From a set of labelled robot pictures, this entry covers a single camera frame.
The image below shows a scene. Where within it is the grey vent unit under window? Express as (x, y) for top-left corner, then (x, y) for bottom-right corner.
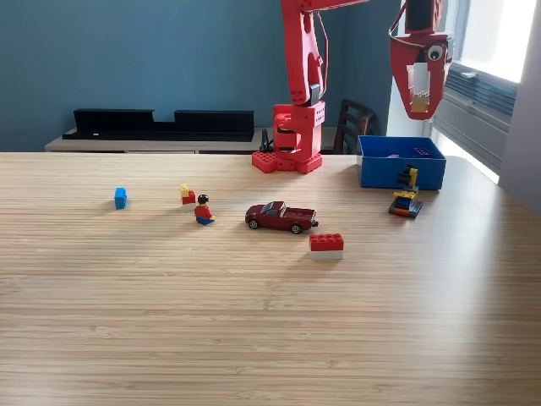
(427, 58), (520, 173)

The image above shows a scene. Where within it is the bright window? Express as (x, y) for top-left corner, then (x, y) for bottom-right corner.
(439, 0), (541, 84)

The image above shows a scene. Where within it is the yellow red white brick stack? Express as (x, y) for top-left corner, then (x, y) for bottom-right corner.
(179, 183), (197, 211)

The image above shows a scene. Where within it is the toy figure red shirt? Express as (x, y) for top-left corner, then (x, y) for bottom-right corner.
(194, 194), (216, 227)

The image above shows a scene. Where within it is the tan orange red brick stack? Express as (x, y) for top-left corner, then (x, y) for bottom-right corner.
(410, 89), (429, 114)

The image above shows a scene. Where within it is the small yellow toy digger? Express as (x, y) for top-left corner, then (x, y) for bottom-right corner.
(388, 164), (424, 220)

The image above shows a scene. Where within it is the dark red toy car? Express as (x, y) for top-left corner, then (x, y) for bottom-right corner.
(244, 200), (320, 235)

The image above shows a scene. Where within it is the blue plastic bin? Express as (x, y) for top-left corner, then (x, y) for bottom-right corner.
(356, 134), (448, 191)

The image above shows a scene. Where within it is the pale wooden sideboard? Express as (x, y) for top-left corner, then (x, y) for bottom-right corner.
(44, 126), (339, 154)

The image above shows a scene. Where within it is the dark wooden chair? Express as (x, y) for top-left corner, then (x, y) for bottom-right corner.
(332, 99), (377, 156)

